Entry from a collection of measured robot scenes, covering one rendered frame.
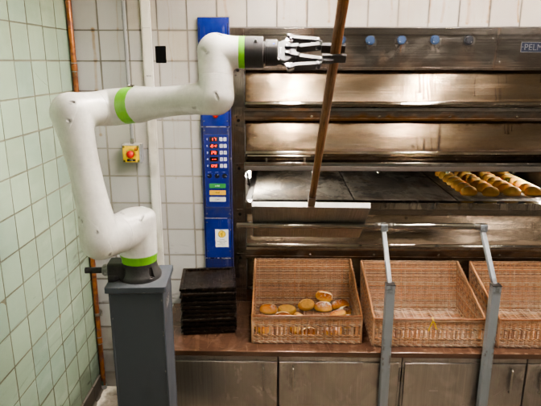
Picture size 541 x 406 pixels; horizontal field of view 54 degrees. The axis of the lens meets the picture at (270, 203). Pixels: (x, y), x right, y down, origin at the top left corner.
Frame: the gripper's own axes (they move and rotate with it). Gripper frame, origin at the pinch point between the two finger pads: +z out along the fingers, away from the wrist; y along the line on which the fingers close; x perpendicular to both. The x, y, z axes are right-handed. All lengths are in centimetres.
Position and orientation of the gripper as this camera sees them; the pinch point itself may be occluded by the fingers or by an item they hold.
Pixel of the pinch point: (333, 53)
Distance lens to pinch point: 162.7
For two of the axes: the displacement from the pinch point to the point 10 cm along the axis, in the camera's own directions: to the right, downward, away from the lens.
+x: 0.1, -4.4, -9.0
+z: 10.0, 0.1, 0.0
